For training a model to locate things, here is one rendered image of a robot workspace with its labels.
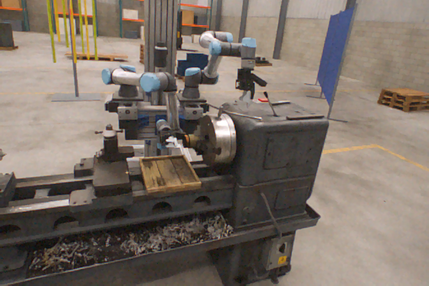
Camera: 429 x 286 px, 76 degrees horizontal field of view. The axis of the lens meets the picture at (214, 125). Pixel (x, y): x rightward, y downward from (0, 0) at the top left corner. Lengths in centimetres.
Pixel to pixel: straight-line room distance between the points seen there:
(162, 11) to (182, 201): 143
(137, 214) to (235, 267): 86
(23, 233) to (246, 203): 117
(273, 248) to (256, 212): 31
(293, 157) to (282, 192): 25
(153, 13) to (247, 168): 139
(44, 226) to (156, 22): 156
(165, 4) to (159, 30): 20
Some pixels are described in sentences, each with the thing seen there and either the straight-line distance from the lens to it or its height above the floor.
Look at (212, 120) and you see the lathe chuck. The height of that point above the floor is 123.
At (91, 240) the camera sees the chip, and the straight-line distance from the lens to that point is 179.
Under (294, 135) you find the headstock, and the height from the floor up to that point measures 117.
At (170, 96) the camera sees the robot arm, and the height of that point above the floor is 126.
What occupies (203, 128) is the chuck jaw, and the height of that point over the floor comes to 115.
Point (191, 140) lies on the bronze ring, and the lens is 159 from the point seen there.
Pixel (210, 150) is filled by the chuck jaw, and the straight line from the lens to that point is 154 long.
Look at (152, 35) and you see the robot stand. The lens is 231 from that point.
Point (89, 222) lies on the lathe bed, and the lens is 163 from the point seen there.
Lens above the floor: 175
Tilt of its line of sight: 20 degrees down
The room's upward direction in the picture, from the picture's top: 6 degrees clockwise
